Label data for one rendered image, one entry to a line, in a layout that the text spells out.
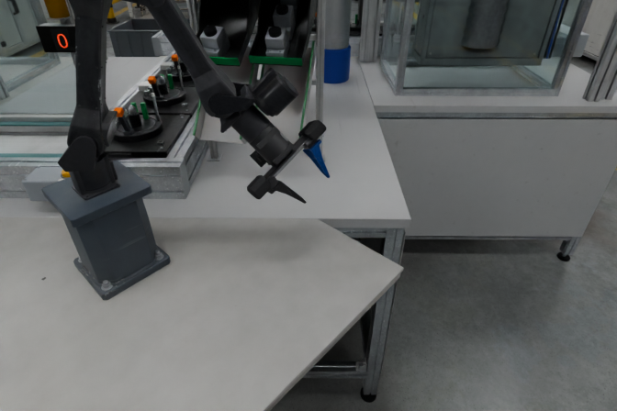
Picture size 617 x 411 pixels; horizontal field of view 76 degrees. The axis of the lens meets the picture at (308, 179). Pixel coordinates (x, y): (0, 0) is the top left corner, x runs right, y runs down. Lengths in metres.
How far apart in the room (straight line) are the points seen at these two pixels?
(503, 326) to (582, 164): 0.79
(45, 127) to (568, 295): 2.26
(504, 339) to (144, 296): 1.52
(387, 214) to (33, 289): 0.79
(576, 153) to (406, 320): 1.03
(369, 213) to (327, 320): 0.34
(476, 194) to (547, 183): 0.31
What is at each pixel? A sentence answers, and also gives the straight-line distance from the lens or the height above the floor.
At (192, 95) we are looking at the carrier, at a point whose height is 0.97.
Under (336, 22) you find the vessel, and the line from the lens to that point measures 1.80.
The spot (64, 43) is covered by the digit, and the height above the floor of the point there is 1.19.
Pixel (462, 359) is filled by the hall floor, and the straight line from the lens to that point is 1.86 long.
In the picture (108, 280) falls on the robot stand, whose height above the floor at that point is 0.89.
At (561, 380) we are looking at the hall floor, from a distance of 1.96.
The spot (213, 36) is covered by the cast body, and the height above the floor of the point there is 1.26.
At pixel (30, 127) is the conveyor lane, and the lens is 1.52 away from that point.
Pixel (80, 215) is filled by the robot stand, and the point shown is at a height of 1.06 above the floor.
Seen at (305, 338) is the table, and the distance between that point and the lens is 0.75.
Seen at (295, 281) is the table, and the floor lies 0.86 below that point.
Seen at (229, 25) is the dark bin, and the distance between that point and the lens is 1.13.
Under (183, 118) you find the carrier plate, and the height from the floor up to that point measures 0.97.
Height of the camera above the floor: 1.47
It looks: 33 degrees down
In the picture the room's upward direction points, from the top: straight up
